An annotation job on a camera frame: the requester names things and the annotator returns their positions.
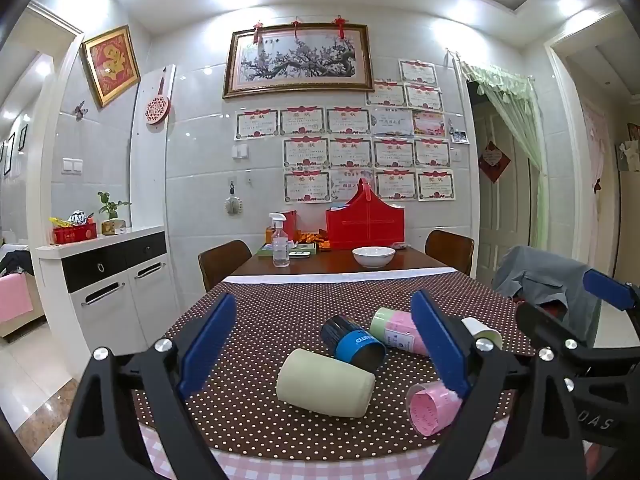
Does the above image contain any green lace door curtain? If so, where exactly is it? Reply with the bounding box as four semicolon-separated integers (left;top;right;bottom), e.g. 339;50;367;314
457;60;545;252

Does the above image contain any cream cup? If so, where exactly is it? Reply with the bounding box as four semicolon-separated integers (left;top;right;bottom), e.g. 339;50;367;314
276;348;377;420

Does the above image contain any grey jacket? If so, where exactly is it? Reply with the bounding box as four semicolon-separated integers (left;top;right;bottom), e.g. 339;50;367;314
492;246;603;342

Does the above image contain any red gift box with handle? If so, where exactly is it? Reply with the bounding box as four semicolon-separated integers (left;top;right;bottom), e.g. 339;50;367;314
325;178;406;251

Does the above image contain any pink door curtain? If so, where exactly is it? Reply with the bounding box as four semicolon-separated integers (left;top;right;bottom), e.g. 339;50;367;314
580;97;614;201

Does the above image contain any clear spray bottle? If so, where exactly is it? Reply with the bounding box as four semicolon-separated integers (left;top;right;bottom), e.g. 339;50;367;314
268;212;292;268

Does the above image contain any white door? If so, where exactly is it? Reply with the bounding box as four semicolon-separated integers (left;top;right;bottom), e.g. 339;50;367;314
472;102;540;272

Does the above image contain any black and blue cup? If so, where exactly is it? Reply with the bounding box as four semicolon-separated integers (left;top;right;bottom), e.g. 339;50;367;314
320;315;388;374

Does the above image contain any red carton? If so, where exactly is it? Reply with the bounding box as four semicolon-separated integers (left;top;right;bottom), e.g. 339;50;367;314
272;210;299;246

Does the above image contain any pink cloth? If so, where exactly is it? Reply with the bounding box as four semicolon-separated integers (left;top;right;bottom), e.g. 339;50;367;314
0;272;34;324

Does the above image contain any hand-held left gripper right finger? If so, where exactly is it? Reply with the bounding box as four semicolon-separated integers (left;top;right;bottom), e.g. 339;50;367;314
410;290;588;480

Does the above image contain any red diamond door sticker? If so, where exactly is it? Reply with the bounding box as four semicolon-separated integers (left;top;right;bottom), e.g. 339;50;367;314
478;141;512;184

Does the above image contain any potted green plant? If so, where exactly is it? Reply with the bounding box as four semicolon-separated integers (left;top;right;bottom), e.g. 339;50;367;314
97;191;132;236

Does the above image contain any green and pink cup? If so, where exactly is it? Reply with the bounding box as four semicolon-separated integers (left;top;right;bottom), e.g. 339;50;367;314
369;307;432;359

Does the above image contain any framed plum blossom painting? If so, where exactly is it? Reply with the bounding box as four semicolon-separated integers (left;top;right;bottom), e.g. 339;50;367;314
222;23;376;99

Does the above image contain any wooden dining table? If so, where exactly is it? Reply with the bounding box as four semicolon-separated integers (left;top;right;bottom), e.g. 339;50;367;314
230;246;453;277

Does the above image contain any white cabinet with black drawers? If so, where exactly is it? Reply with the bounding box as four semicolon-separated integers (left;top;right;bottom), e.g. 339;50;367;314
35;225;182;377

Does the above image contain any framed red and gold picture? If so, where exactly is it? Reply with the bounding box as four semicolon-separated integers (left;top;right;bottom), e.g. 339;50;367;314
81;25;141;108

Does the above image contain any pink round hanging ornament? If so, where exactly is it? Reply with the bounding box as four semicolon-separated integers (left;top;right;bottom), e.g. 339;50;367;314
145;67;172;127

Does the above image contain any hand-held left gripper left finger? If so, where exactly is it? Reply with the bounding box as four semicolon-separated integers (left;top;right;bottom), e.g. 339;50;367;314
59;292;237;480

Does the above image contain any pink checked tablecloth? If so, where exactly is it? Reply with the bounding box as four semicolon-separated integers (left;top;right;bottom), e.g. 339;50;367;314
135;394;507;480

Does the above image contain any white cup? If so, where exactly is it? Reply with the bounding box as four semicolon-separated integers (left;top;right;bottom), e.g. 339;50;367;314
460;316;503;352

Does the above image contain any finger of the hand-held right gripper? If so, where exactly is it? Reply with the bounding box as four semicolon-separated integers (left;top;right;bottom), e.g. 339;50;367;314
516;302;640;367
582;268;640;312

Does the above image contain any white bowl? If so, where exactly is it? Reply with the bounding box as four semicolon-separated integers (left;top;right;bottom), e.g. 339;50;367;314
352;246;396;268

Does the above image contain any green flat box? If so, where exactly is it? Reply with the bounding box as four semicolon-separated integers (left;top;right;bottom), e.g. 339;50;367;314
257;242;317;256

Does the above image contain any brown polka dot tablecloth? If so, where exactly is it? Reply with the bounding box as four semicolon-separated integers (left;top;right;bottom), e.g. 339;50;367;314
131;275;538;462

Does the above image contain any group of wall certificates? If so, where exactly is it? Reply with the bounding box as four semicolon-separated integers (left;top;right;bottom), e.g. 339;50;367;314
234;59;457;206

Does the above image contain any white cloth strip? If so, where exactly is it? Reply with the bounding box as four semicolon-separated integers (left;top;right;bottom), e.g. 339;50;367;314
222;266;458;284

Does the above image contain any dark clothing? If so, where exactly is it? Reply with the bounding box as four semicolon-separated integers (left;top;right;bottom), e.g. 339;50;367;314
0;247;36;277

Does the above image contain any brown chair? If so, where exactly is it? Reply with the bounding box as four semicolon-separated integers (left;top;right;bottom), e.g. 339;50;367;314
198;239;253;293
425;230;475;277

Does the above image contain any round hanging wall gadget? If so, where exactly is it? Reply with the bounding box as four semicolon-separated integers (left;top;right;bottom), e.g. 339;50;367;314
223;177;243;217

